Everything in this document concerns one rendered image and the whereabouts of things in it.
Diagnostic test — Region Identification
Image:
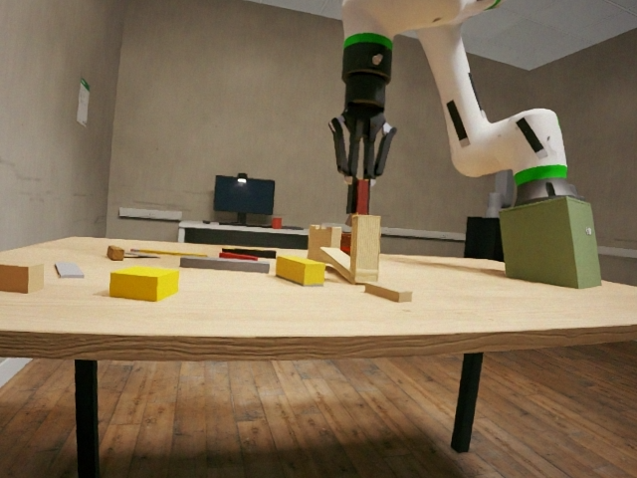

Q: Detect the red flat bar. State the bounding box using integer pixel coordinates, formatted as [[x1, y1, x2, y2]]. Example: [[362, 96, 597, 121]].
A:
[[219, 252, 258, 261]]

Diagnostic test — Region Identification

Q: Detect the try square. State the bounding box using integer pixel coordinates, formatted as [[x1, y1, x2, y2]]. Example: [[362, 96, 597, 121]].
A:
[[106, 245, 160, 261]]

